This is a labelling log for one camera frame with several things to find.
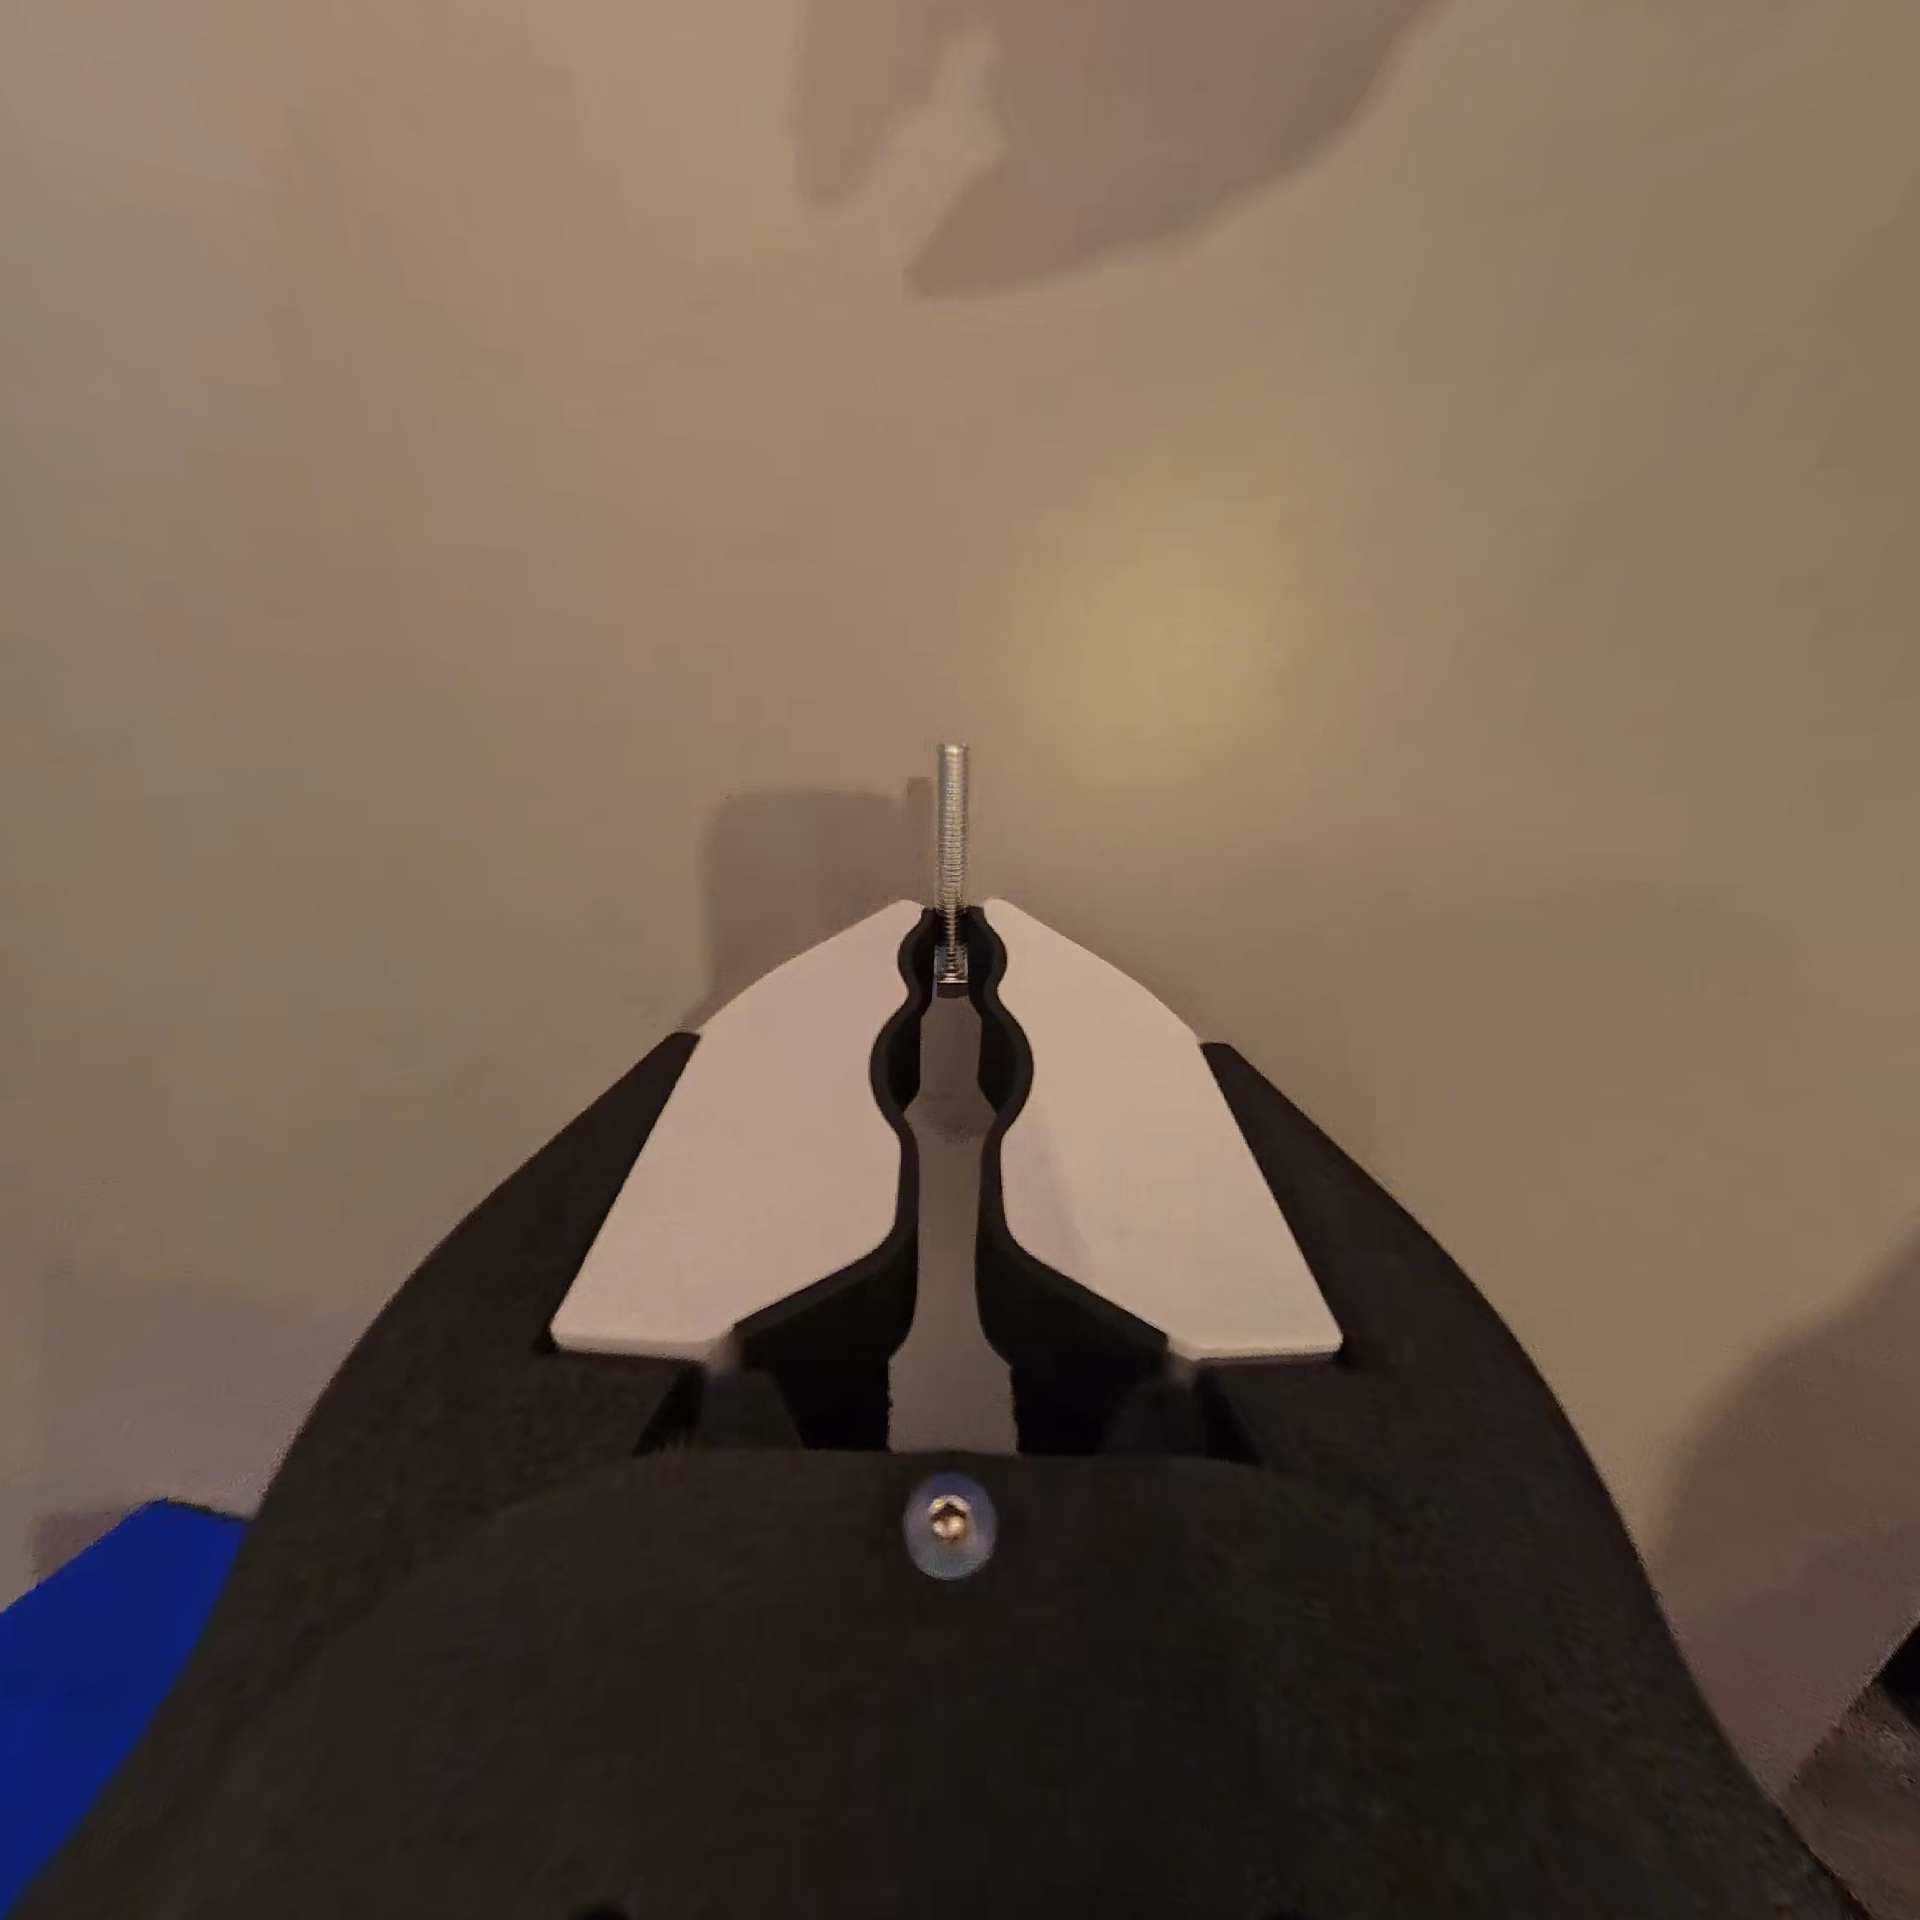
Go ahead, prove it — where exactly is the blue plastic bin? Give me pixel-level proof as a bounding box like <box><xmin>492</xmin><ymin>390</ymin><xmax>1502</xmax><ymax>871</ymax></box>
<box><xmin>0</xmin><ymin>1499</ymin><xmax>254</xmax><ymax>1920</ymax></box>

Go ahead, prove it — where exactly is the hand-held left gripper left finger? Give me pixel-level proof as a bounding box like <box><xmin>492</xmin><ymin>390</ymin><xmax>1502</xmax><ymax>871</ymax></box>
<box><xmin>548</xmin><ymin>896</ymin><xmax>933</xmax><ymax>1363</ymax></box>

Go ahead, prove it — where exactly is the long thin silver bolt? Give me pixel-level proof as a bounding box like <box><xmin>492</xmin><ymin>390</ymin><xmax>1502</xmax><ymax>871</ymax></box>
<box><xmin>930</xmin><ymin>738</ymin><xmax>977</xmax><ymax>995</ymax></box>

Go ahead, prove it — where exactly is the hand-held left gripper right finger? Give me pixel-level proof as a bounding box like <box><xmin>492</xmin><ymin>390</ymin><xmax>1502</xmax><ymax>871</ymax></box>
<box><xmin>972</xmin><ymin>895</ymin><xmax>1347</xmax><ymax>1367</ymax></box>

